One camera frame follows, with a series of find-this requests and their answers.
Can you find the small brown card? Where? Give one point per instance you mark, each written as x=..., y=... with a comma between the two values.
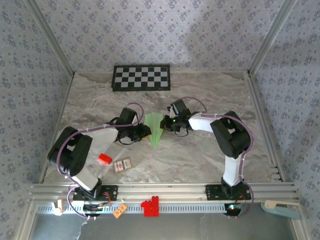
x=123, y=165

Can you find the red brick stack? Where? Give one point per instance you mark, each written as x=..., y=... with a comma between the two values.
x=150, y=208

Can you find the beige wooden hook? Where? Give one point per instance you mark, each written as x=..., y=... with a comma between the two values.
x=58, y=207

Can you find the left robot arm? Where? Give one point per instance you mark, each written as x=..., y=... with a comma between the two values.
x=72, y=152

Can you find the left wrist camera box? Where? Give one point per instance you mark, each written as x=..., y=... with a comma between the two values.
x=127, y=116

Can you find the black white checkerboard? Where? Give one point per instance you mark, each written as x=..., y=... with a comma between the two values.
x=141, y=78

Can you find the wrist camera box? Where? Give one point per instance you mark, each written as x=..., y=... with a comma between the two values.
x=179, y=107
x=127, y=116

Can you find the light green paper sheet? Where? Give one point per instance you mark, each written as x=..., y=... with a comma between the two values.
x=154, y=125

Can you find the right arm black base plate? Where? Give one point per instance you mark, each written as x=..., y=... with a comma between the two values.
x=212, y=192

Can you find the orange tag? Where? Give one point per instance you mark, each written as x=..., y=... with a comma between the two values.
x=119, y=210

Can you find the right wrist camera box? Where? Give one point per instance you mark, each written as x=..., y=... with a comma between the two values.
x=179, y=107

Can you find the small red block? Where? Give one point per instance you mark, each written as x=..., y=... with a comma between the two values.
x=105, y=159

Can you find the clear plastic bag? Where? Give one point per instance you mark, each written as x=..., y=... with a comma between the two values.
x=105, y=167

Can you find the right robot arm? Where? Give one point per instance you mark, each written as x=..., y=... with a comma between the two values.
x=232, y=137

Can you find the long aluminium rail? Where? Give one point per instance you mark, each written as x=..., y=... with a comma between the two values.
x=162, y=191

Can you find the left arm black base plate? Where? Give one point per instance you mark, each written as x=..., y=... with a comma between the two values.
x=112, y=192

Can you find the aluminium side rail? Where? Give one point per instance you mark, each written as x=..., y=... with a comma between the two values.
x=258, y=105

